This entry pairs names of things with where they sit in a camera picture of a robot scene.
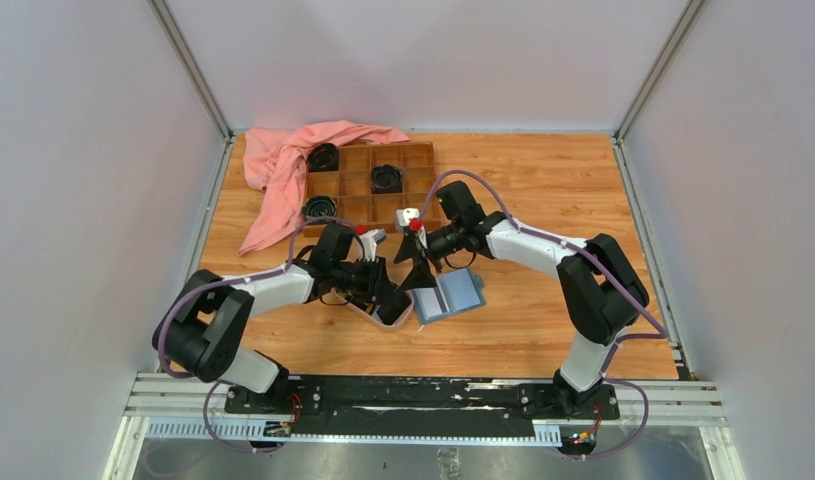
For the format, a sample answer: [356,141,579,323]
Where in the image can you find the aluminium frame rail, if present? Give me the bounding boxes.
[104,373,744,479]

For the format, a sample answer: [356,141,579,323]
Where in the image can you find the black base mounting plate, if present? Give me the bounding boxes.
[224,375,620,439]

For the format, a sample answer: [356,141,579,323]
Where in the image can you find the pink cloth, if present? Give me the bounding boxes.
[238,120,409,256]

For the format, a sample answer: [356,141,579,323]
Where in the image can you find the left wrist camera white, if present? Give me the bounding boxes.
[355,225,387,261]

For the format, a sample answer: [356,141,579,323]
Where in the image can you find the teal leather card holder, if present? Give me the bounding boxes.
[436,267,486,320]

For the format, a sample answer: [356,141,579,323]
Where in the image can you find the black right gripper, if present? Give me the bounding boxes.
[394,221,464,293]

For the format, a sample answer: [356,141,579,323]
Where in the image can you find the rolled dark dotted tie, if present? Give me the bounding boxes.
[370,164,403,194]

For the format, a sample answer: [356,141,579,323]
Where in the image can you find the pink oval card tray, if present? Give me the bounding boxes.
[346,293,414,332]

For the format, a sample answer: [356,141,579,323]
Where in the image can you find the white card with magnetic stripe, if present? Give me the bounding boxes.
[411,288,450,325]

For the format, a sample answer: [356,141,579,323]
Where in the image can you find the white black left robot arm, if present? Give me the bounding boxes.
[152,222,413,413]

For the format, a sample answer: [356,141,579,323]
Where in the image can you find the wooden compartment tray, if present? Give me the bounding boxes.
[301,142,437,232]

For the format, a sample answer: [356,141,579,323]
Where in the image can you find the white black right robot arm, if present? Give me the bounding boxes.
[394,181,649,418]

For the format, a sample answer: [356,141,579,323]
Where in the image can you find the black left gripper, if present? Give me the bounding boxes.
[331,255,401,307]

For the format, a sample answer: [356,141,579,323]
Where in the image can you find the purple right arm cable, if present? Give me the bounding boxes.
[416,169,668,461]

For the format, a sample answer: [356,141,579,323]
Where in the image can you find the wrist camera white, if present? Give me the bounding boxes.
[355,225,387,261]
[394,208,427,249]

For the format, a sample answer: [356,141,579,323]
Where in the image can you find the rolled black tie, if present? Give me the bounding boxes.
[306,143,340,173]

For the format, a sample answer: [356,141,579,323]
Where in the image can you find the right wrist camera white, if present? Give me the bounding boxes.
[394,208,427,249]

